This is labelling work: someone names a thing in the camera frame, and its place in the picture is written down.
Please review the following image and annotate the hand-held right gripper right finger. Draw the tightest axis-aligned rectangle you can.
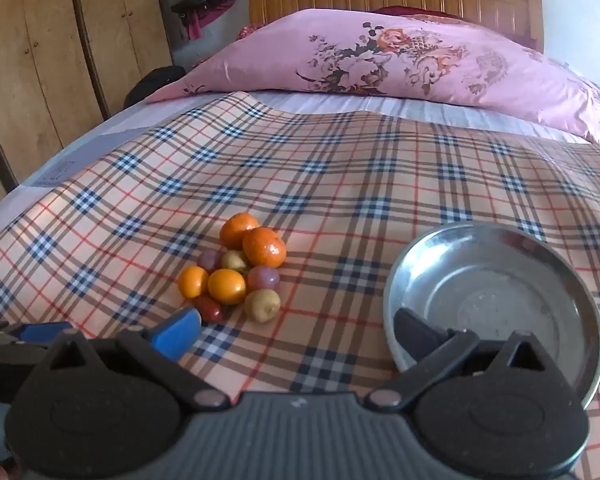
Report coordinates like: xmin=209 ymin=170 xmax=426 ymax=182
xmin=366 ymin=308 xmax=556 ymax=413

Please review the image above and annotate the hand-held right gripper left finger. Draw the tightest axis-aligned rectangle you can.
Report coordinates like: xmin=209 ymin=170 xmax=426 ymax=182
xmin=45 ymin=307 xmax=231 ymax=413

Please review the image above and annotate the red date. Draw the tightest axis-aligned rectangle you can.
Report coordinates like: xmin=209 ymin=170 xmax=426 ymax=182
xmin=195 ymin=295 xmax=226 ymax=324

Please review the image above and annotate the small smooth orange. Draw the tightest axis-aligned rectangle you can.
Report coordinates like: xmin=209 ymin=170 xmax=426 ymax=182
xmin=207 ymin=269 xmax=247 ymax=306
xmin=178 ymin=266 xmax=210 ymax=300

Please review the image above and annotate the yellow-green round fruit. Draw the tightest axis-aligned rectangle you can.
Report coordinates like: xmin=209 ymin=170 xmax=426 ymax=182
xmin=221 ymin=250 xmax=251 ymax=273
xmin=243 ymin=289 xmax=282 ymax=323

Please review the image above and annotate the round metal plate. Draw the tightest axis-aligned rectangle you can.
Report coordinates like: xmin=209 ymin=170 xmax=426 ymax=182
xmin=382 ymin=223 xmax=600 ymax=411

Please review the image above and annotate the red-pink jujube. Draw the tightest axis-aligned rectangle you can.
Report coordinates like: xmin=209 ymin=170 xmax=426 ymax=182
xmin=246 ymin=266 xmax=281 ymax=292

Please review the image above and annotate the large orange tangerine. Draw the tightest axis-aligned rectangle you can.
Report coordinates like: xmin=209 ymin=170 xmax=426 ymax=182
xmin=220 ymin=213 xmax=260 ymax=251
xmin=242 ymin=227 xmax=287 ymax=267

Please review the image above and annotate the plaid blanket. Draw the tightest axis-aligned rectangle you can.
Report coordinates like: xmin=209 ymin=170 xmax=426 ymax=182
xmin=0 ymin=91 xmax=600 ymax=480

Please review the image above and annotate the black bag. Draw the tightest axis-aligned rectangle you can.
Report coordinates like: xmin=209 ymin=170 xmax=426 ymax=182
xmin=124 ymin=65 xmax=188 ymax=108

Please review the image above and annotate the pink floral quilt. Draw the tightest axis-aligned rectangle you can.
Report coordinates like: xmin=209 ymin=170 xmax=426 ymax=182
xmin=145 ymin=8 xmax=600 ymax=156

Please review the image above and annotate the wooden wardrobe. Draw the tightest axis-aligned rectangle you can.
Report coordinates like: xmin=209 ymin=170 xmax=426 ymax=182
xmin=0 ymin=0 xmax=176 ymax=206

